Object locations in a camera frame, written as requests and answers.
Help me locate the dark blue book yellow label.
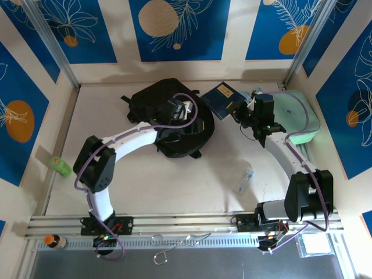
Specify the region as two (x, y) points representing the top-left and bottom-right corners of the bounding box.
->
(202, 82), (248, 120)

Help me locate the black backpack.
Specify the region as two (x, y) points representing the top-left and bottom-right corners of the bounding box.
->
(120, 77), (216, 159)

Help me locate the clear plastic bottle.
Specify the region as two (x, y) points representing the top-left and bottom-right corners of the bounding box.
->
(234, 166), (256, 195)

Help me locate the clear plastic bag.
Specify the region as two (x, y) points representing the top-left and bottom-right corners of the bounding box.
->
(296, 234), (334, 258)

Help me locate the blue white snack packet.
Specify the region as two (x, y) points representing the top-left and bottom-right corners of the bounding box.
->
(239, 87), (264, 98)

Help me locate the mint green zip case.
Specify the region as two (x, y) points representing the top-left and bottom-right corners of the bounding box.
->
(271, 90), (320, 145)

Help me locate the small green bottle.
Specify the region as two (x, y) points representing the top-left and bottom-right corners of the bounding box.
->
(48, 156), (73, 177)

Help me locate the dark bottle orange cap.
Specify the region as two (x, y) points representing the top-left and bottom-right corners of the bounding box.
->
(43, 234), (68, 250)

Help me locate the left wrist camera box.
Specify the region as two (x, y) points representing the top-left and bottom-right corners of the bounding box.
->
(180, 100), (195, 120)

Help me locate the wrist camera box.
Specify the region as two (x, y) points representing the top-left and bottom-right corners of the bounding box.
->
(180, 100), (195, 120)
(246, 91), (259, 112)

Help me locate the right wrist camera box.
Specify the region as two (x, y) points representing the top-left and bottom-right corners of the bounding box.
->
(246, 91), (259, 112)

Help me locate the aluminium frame post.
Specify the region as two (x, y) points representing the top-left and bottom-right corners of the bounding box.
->
(283, 0), (338, 90)
(22, 0), (81, 90)

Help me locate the blue floral wall panel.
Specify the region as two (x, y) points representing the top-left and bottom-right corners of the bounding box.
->
(245, 0), (322, 61)
(315, 20), (372, 180)
(302, 0), (359, 78)
(0, 0), (61, 84)
(37, 0), (118, 65)
(128, 0), (232, 62)
(0, 42), (50, 187)

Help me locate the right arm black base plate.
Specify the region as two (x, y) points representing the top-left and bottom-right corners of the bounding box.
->
(235, 213), (290, 233)

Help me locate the aluminium mounting rail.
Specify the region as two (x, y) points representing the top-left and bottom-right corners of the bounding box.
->
(24, 210), (344, 238)

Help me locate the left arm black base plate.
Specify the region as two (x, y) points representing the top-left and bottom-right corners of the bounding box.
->
(80, 216), (134, 236)

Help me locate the perforated grey cable tray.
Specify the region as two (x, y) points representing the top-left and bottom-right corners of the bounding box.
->
(37, 235), (300, 252)

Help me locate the metal wire hook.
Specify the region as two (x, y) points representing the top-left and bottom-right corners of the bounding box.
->
(150, 232), (212, 266)

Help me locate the black controller board with wires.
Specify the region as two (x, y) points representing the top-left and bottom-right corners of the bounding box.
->
(257, 232), (289, 252)
(92, 234), (117, 248)

